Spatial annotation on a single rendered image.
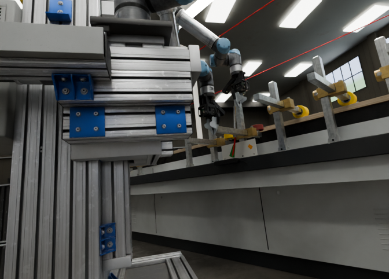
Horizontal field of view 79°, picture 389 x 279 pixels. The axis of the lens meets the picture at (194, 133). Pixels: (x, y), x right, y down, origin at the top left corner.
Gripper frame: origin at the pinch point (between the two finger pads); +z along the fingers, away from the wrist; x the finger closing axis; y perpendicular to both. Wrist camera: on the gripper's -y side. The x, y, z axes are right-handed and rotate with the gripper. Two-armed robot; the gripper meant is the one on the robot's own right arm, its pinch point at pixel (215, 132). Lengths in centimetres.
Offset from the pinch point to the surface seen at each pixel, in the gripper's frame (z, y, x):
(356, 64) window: -385, -1021, -84
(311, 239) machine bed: 62, -50, 18
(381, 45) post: -23, -29, 71
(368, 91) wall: -261, -1014, -67
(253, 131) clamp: -2.1, -29.6, 5.1
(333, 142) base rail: 13, -26, 47
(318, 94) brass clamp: -11, -28, 44
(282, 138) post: 5.7, -28.6, 22.1
